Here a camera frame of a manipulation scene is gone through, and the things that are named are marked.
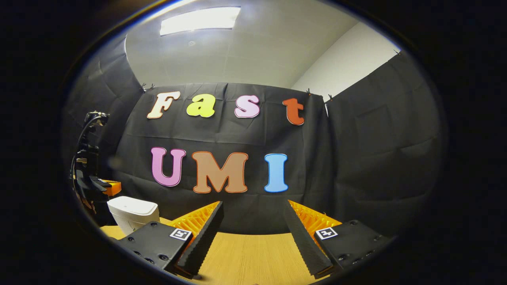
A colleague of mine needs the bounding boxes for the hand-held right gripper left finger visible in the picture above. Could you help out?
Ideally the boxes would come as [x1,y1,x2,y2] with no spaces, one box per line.
[113,201,225,279]

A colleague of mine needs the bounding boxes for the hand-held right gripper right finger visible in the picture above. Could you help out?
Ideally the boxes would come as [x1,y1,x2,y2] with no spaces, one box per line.
[283,199,396,279]

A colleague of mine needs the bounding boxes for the white desktop garbage bin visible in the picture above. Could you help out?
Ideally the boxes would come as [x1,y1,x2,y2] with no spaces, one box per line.
[107,196,160,237]

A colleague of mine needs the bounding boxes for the wooden desktop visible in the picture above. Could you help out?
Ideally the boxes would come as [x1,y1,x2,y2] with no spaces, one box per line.
[99,217,333,285]

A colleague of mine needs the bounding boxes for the black backdrop cloth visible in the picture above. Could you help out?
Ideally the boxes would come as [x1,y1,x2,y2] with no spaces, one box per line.
[61,34,448,238]

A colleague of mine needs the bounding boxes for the ceiling light panel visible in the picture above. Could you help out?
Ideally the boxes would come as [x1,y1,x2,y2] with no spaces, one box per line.
[160,6,241,36]

